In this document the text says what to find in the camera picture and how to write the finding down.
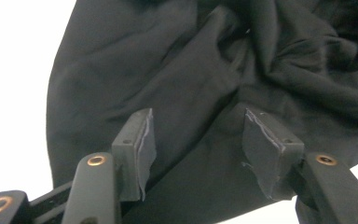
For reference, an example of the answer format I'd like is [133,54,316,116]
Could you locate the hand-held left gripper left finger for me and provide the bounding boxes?
[111,107,158,203]

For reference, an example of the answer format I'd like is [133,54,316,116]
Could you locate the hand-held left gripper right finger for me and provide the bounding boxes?
[241,107,306,201]

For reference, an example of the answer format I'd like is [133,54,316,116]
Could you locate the black garment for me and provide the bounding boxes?
[46,0,358,224]

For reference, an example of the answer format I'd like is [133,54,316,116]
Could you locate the white table cover sheet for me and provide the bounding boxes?
[0,0,358,224]

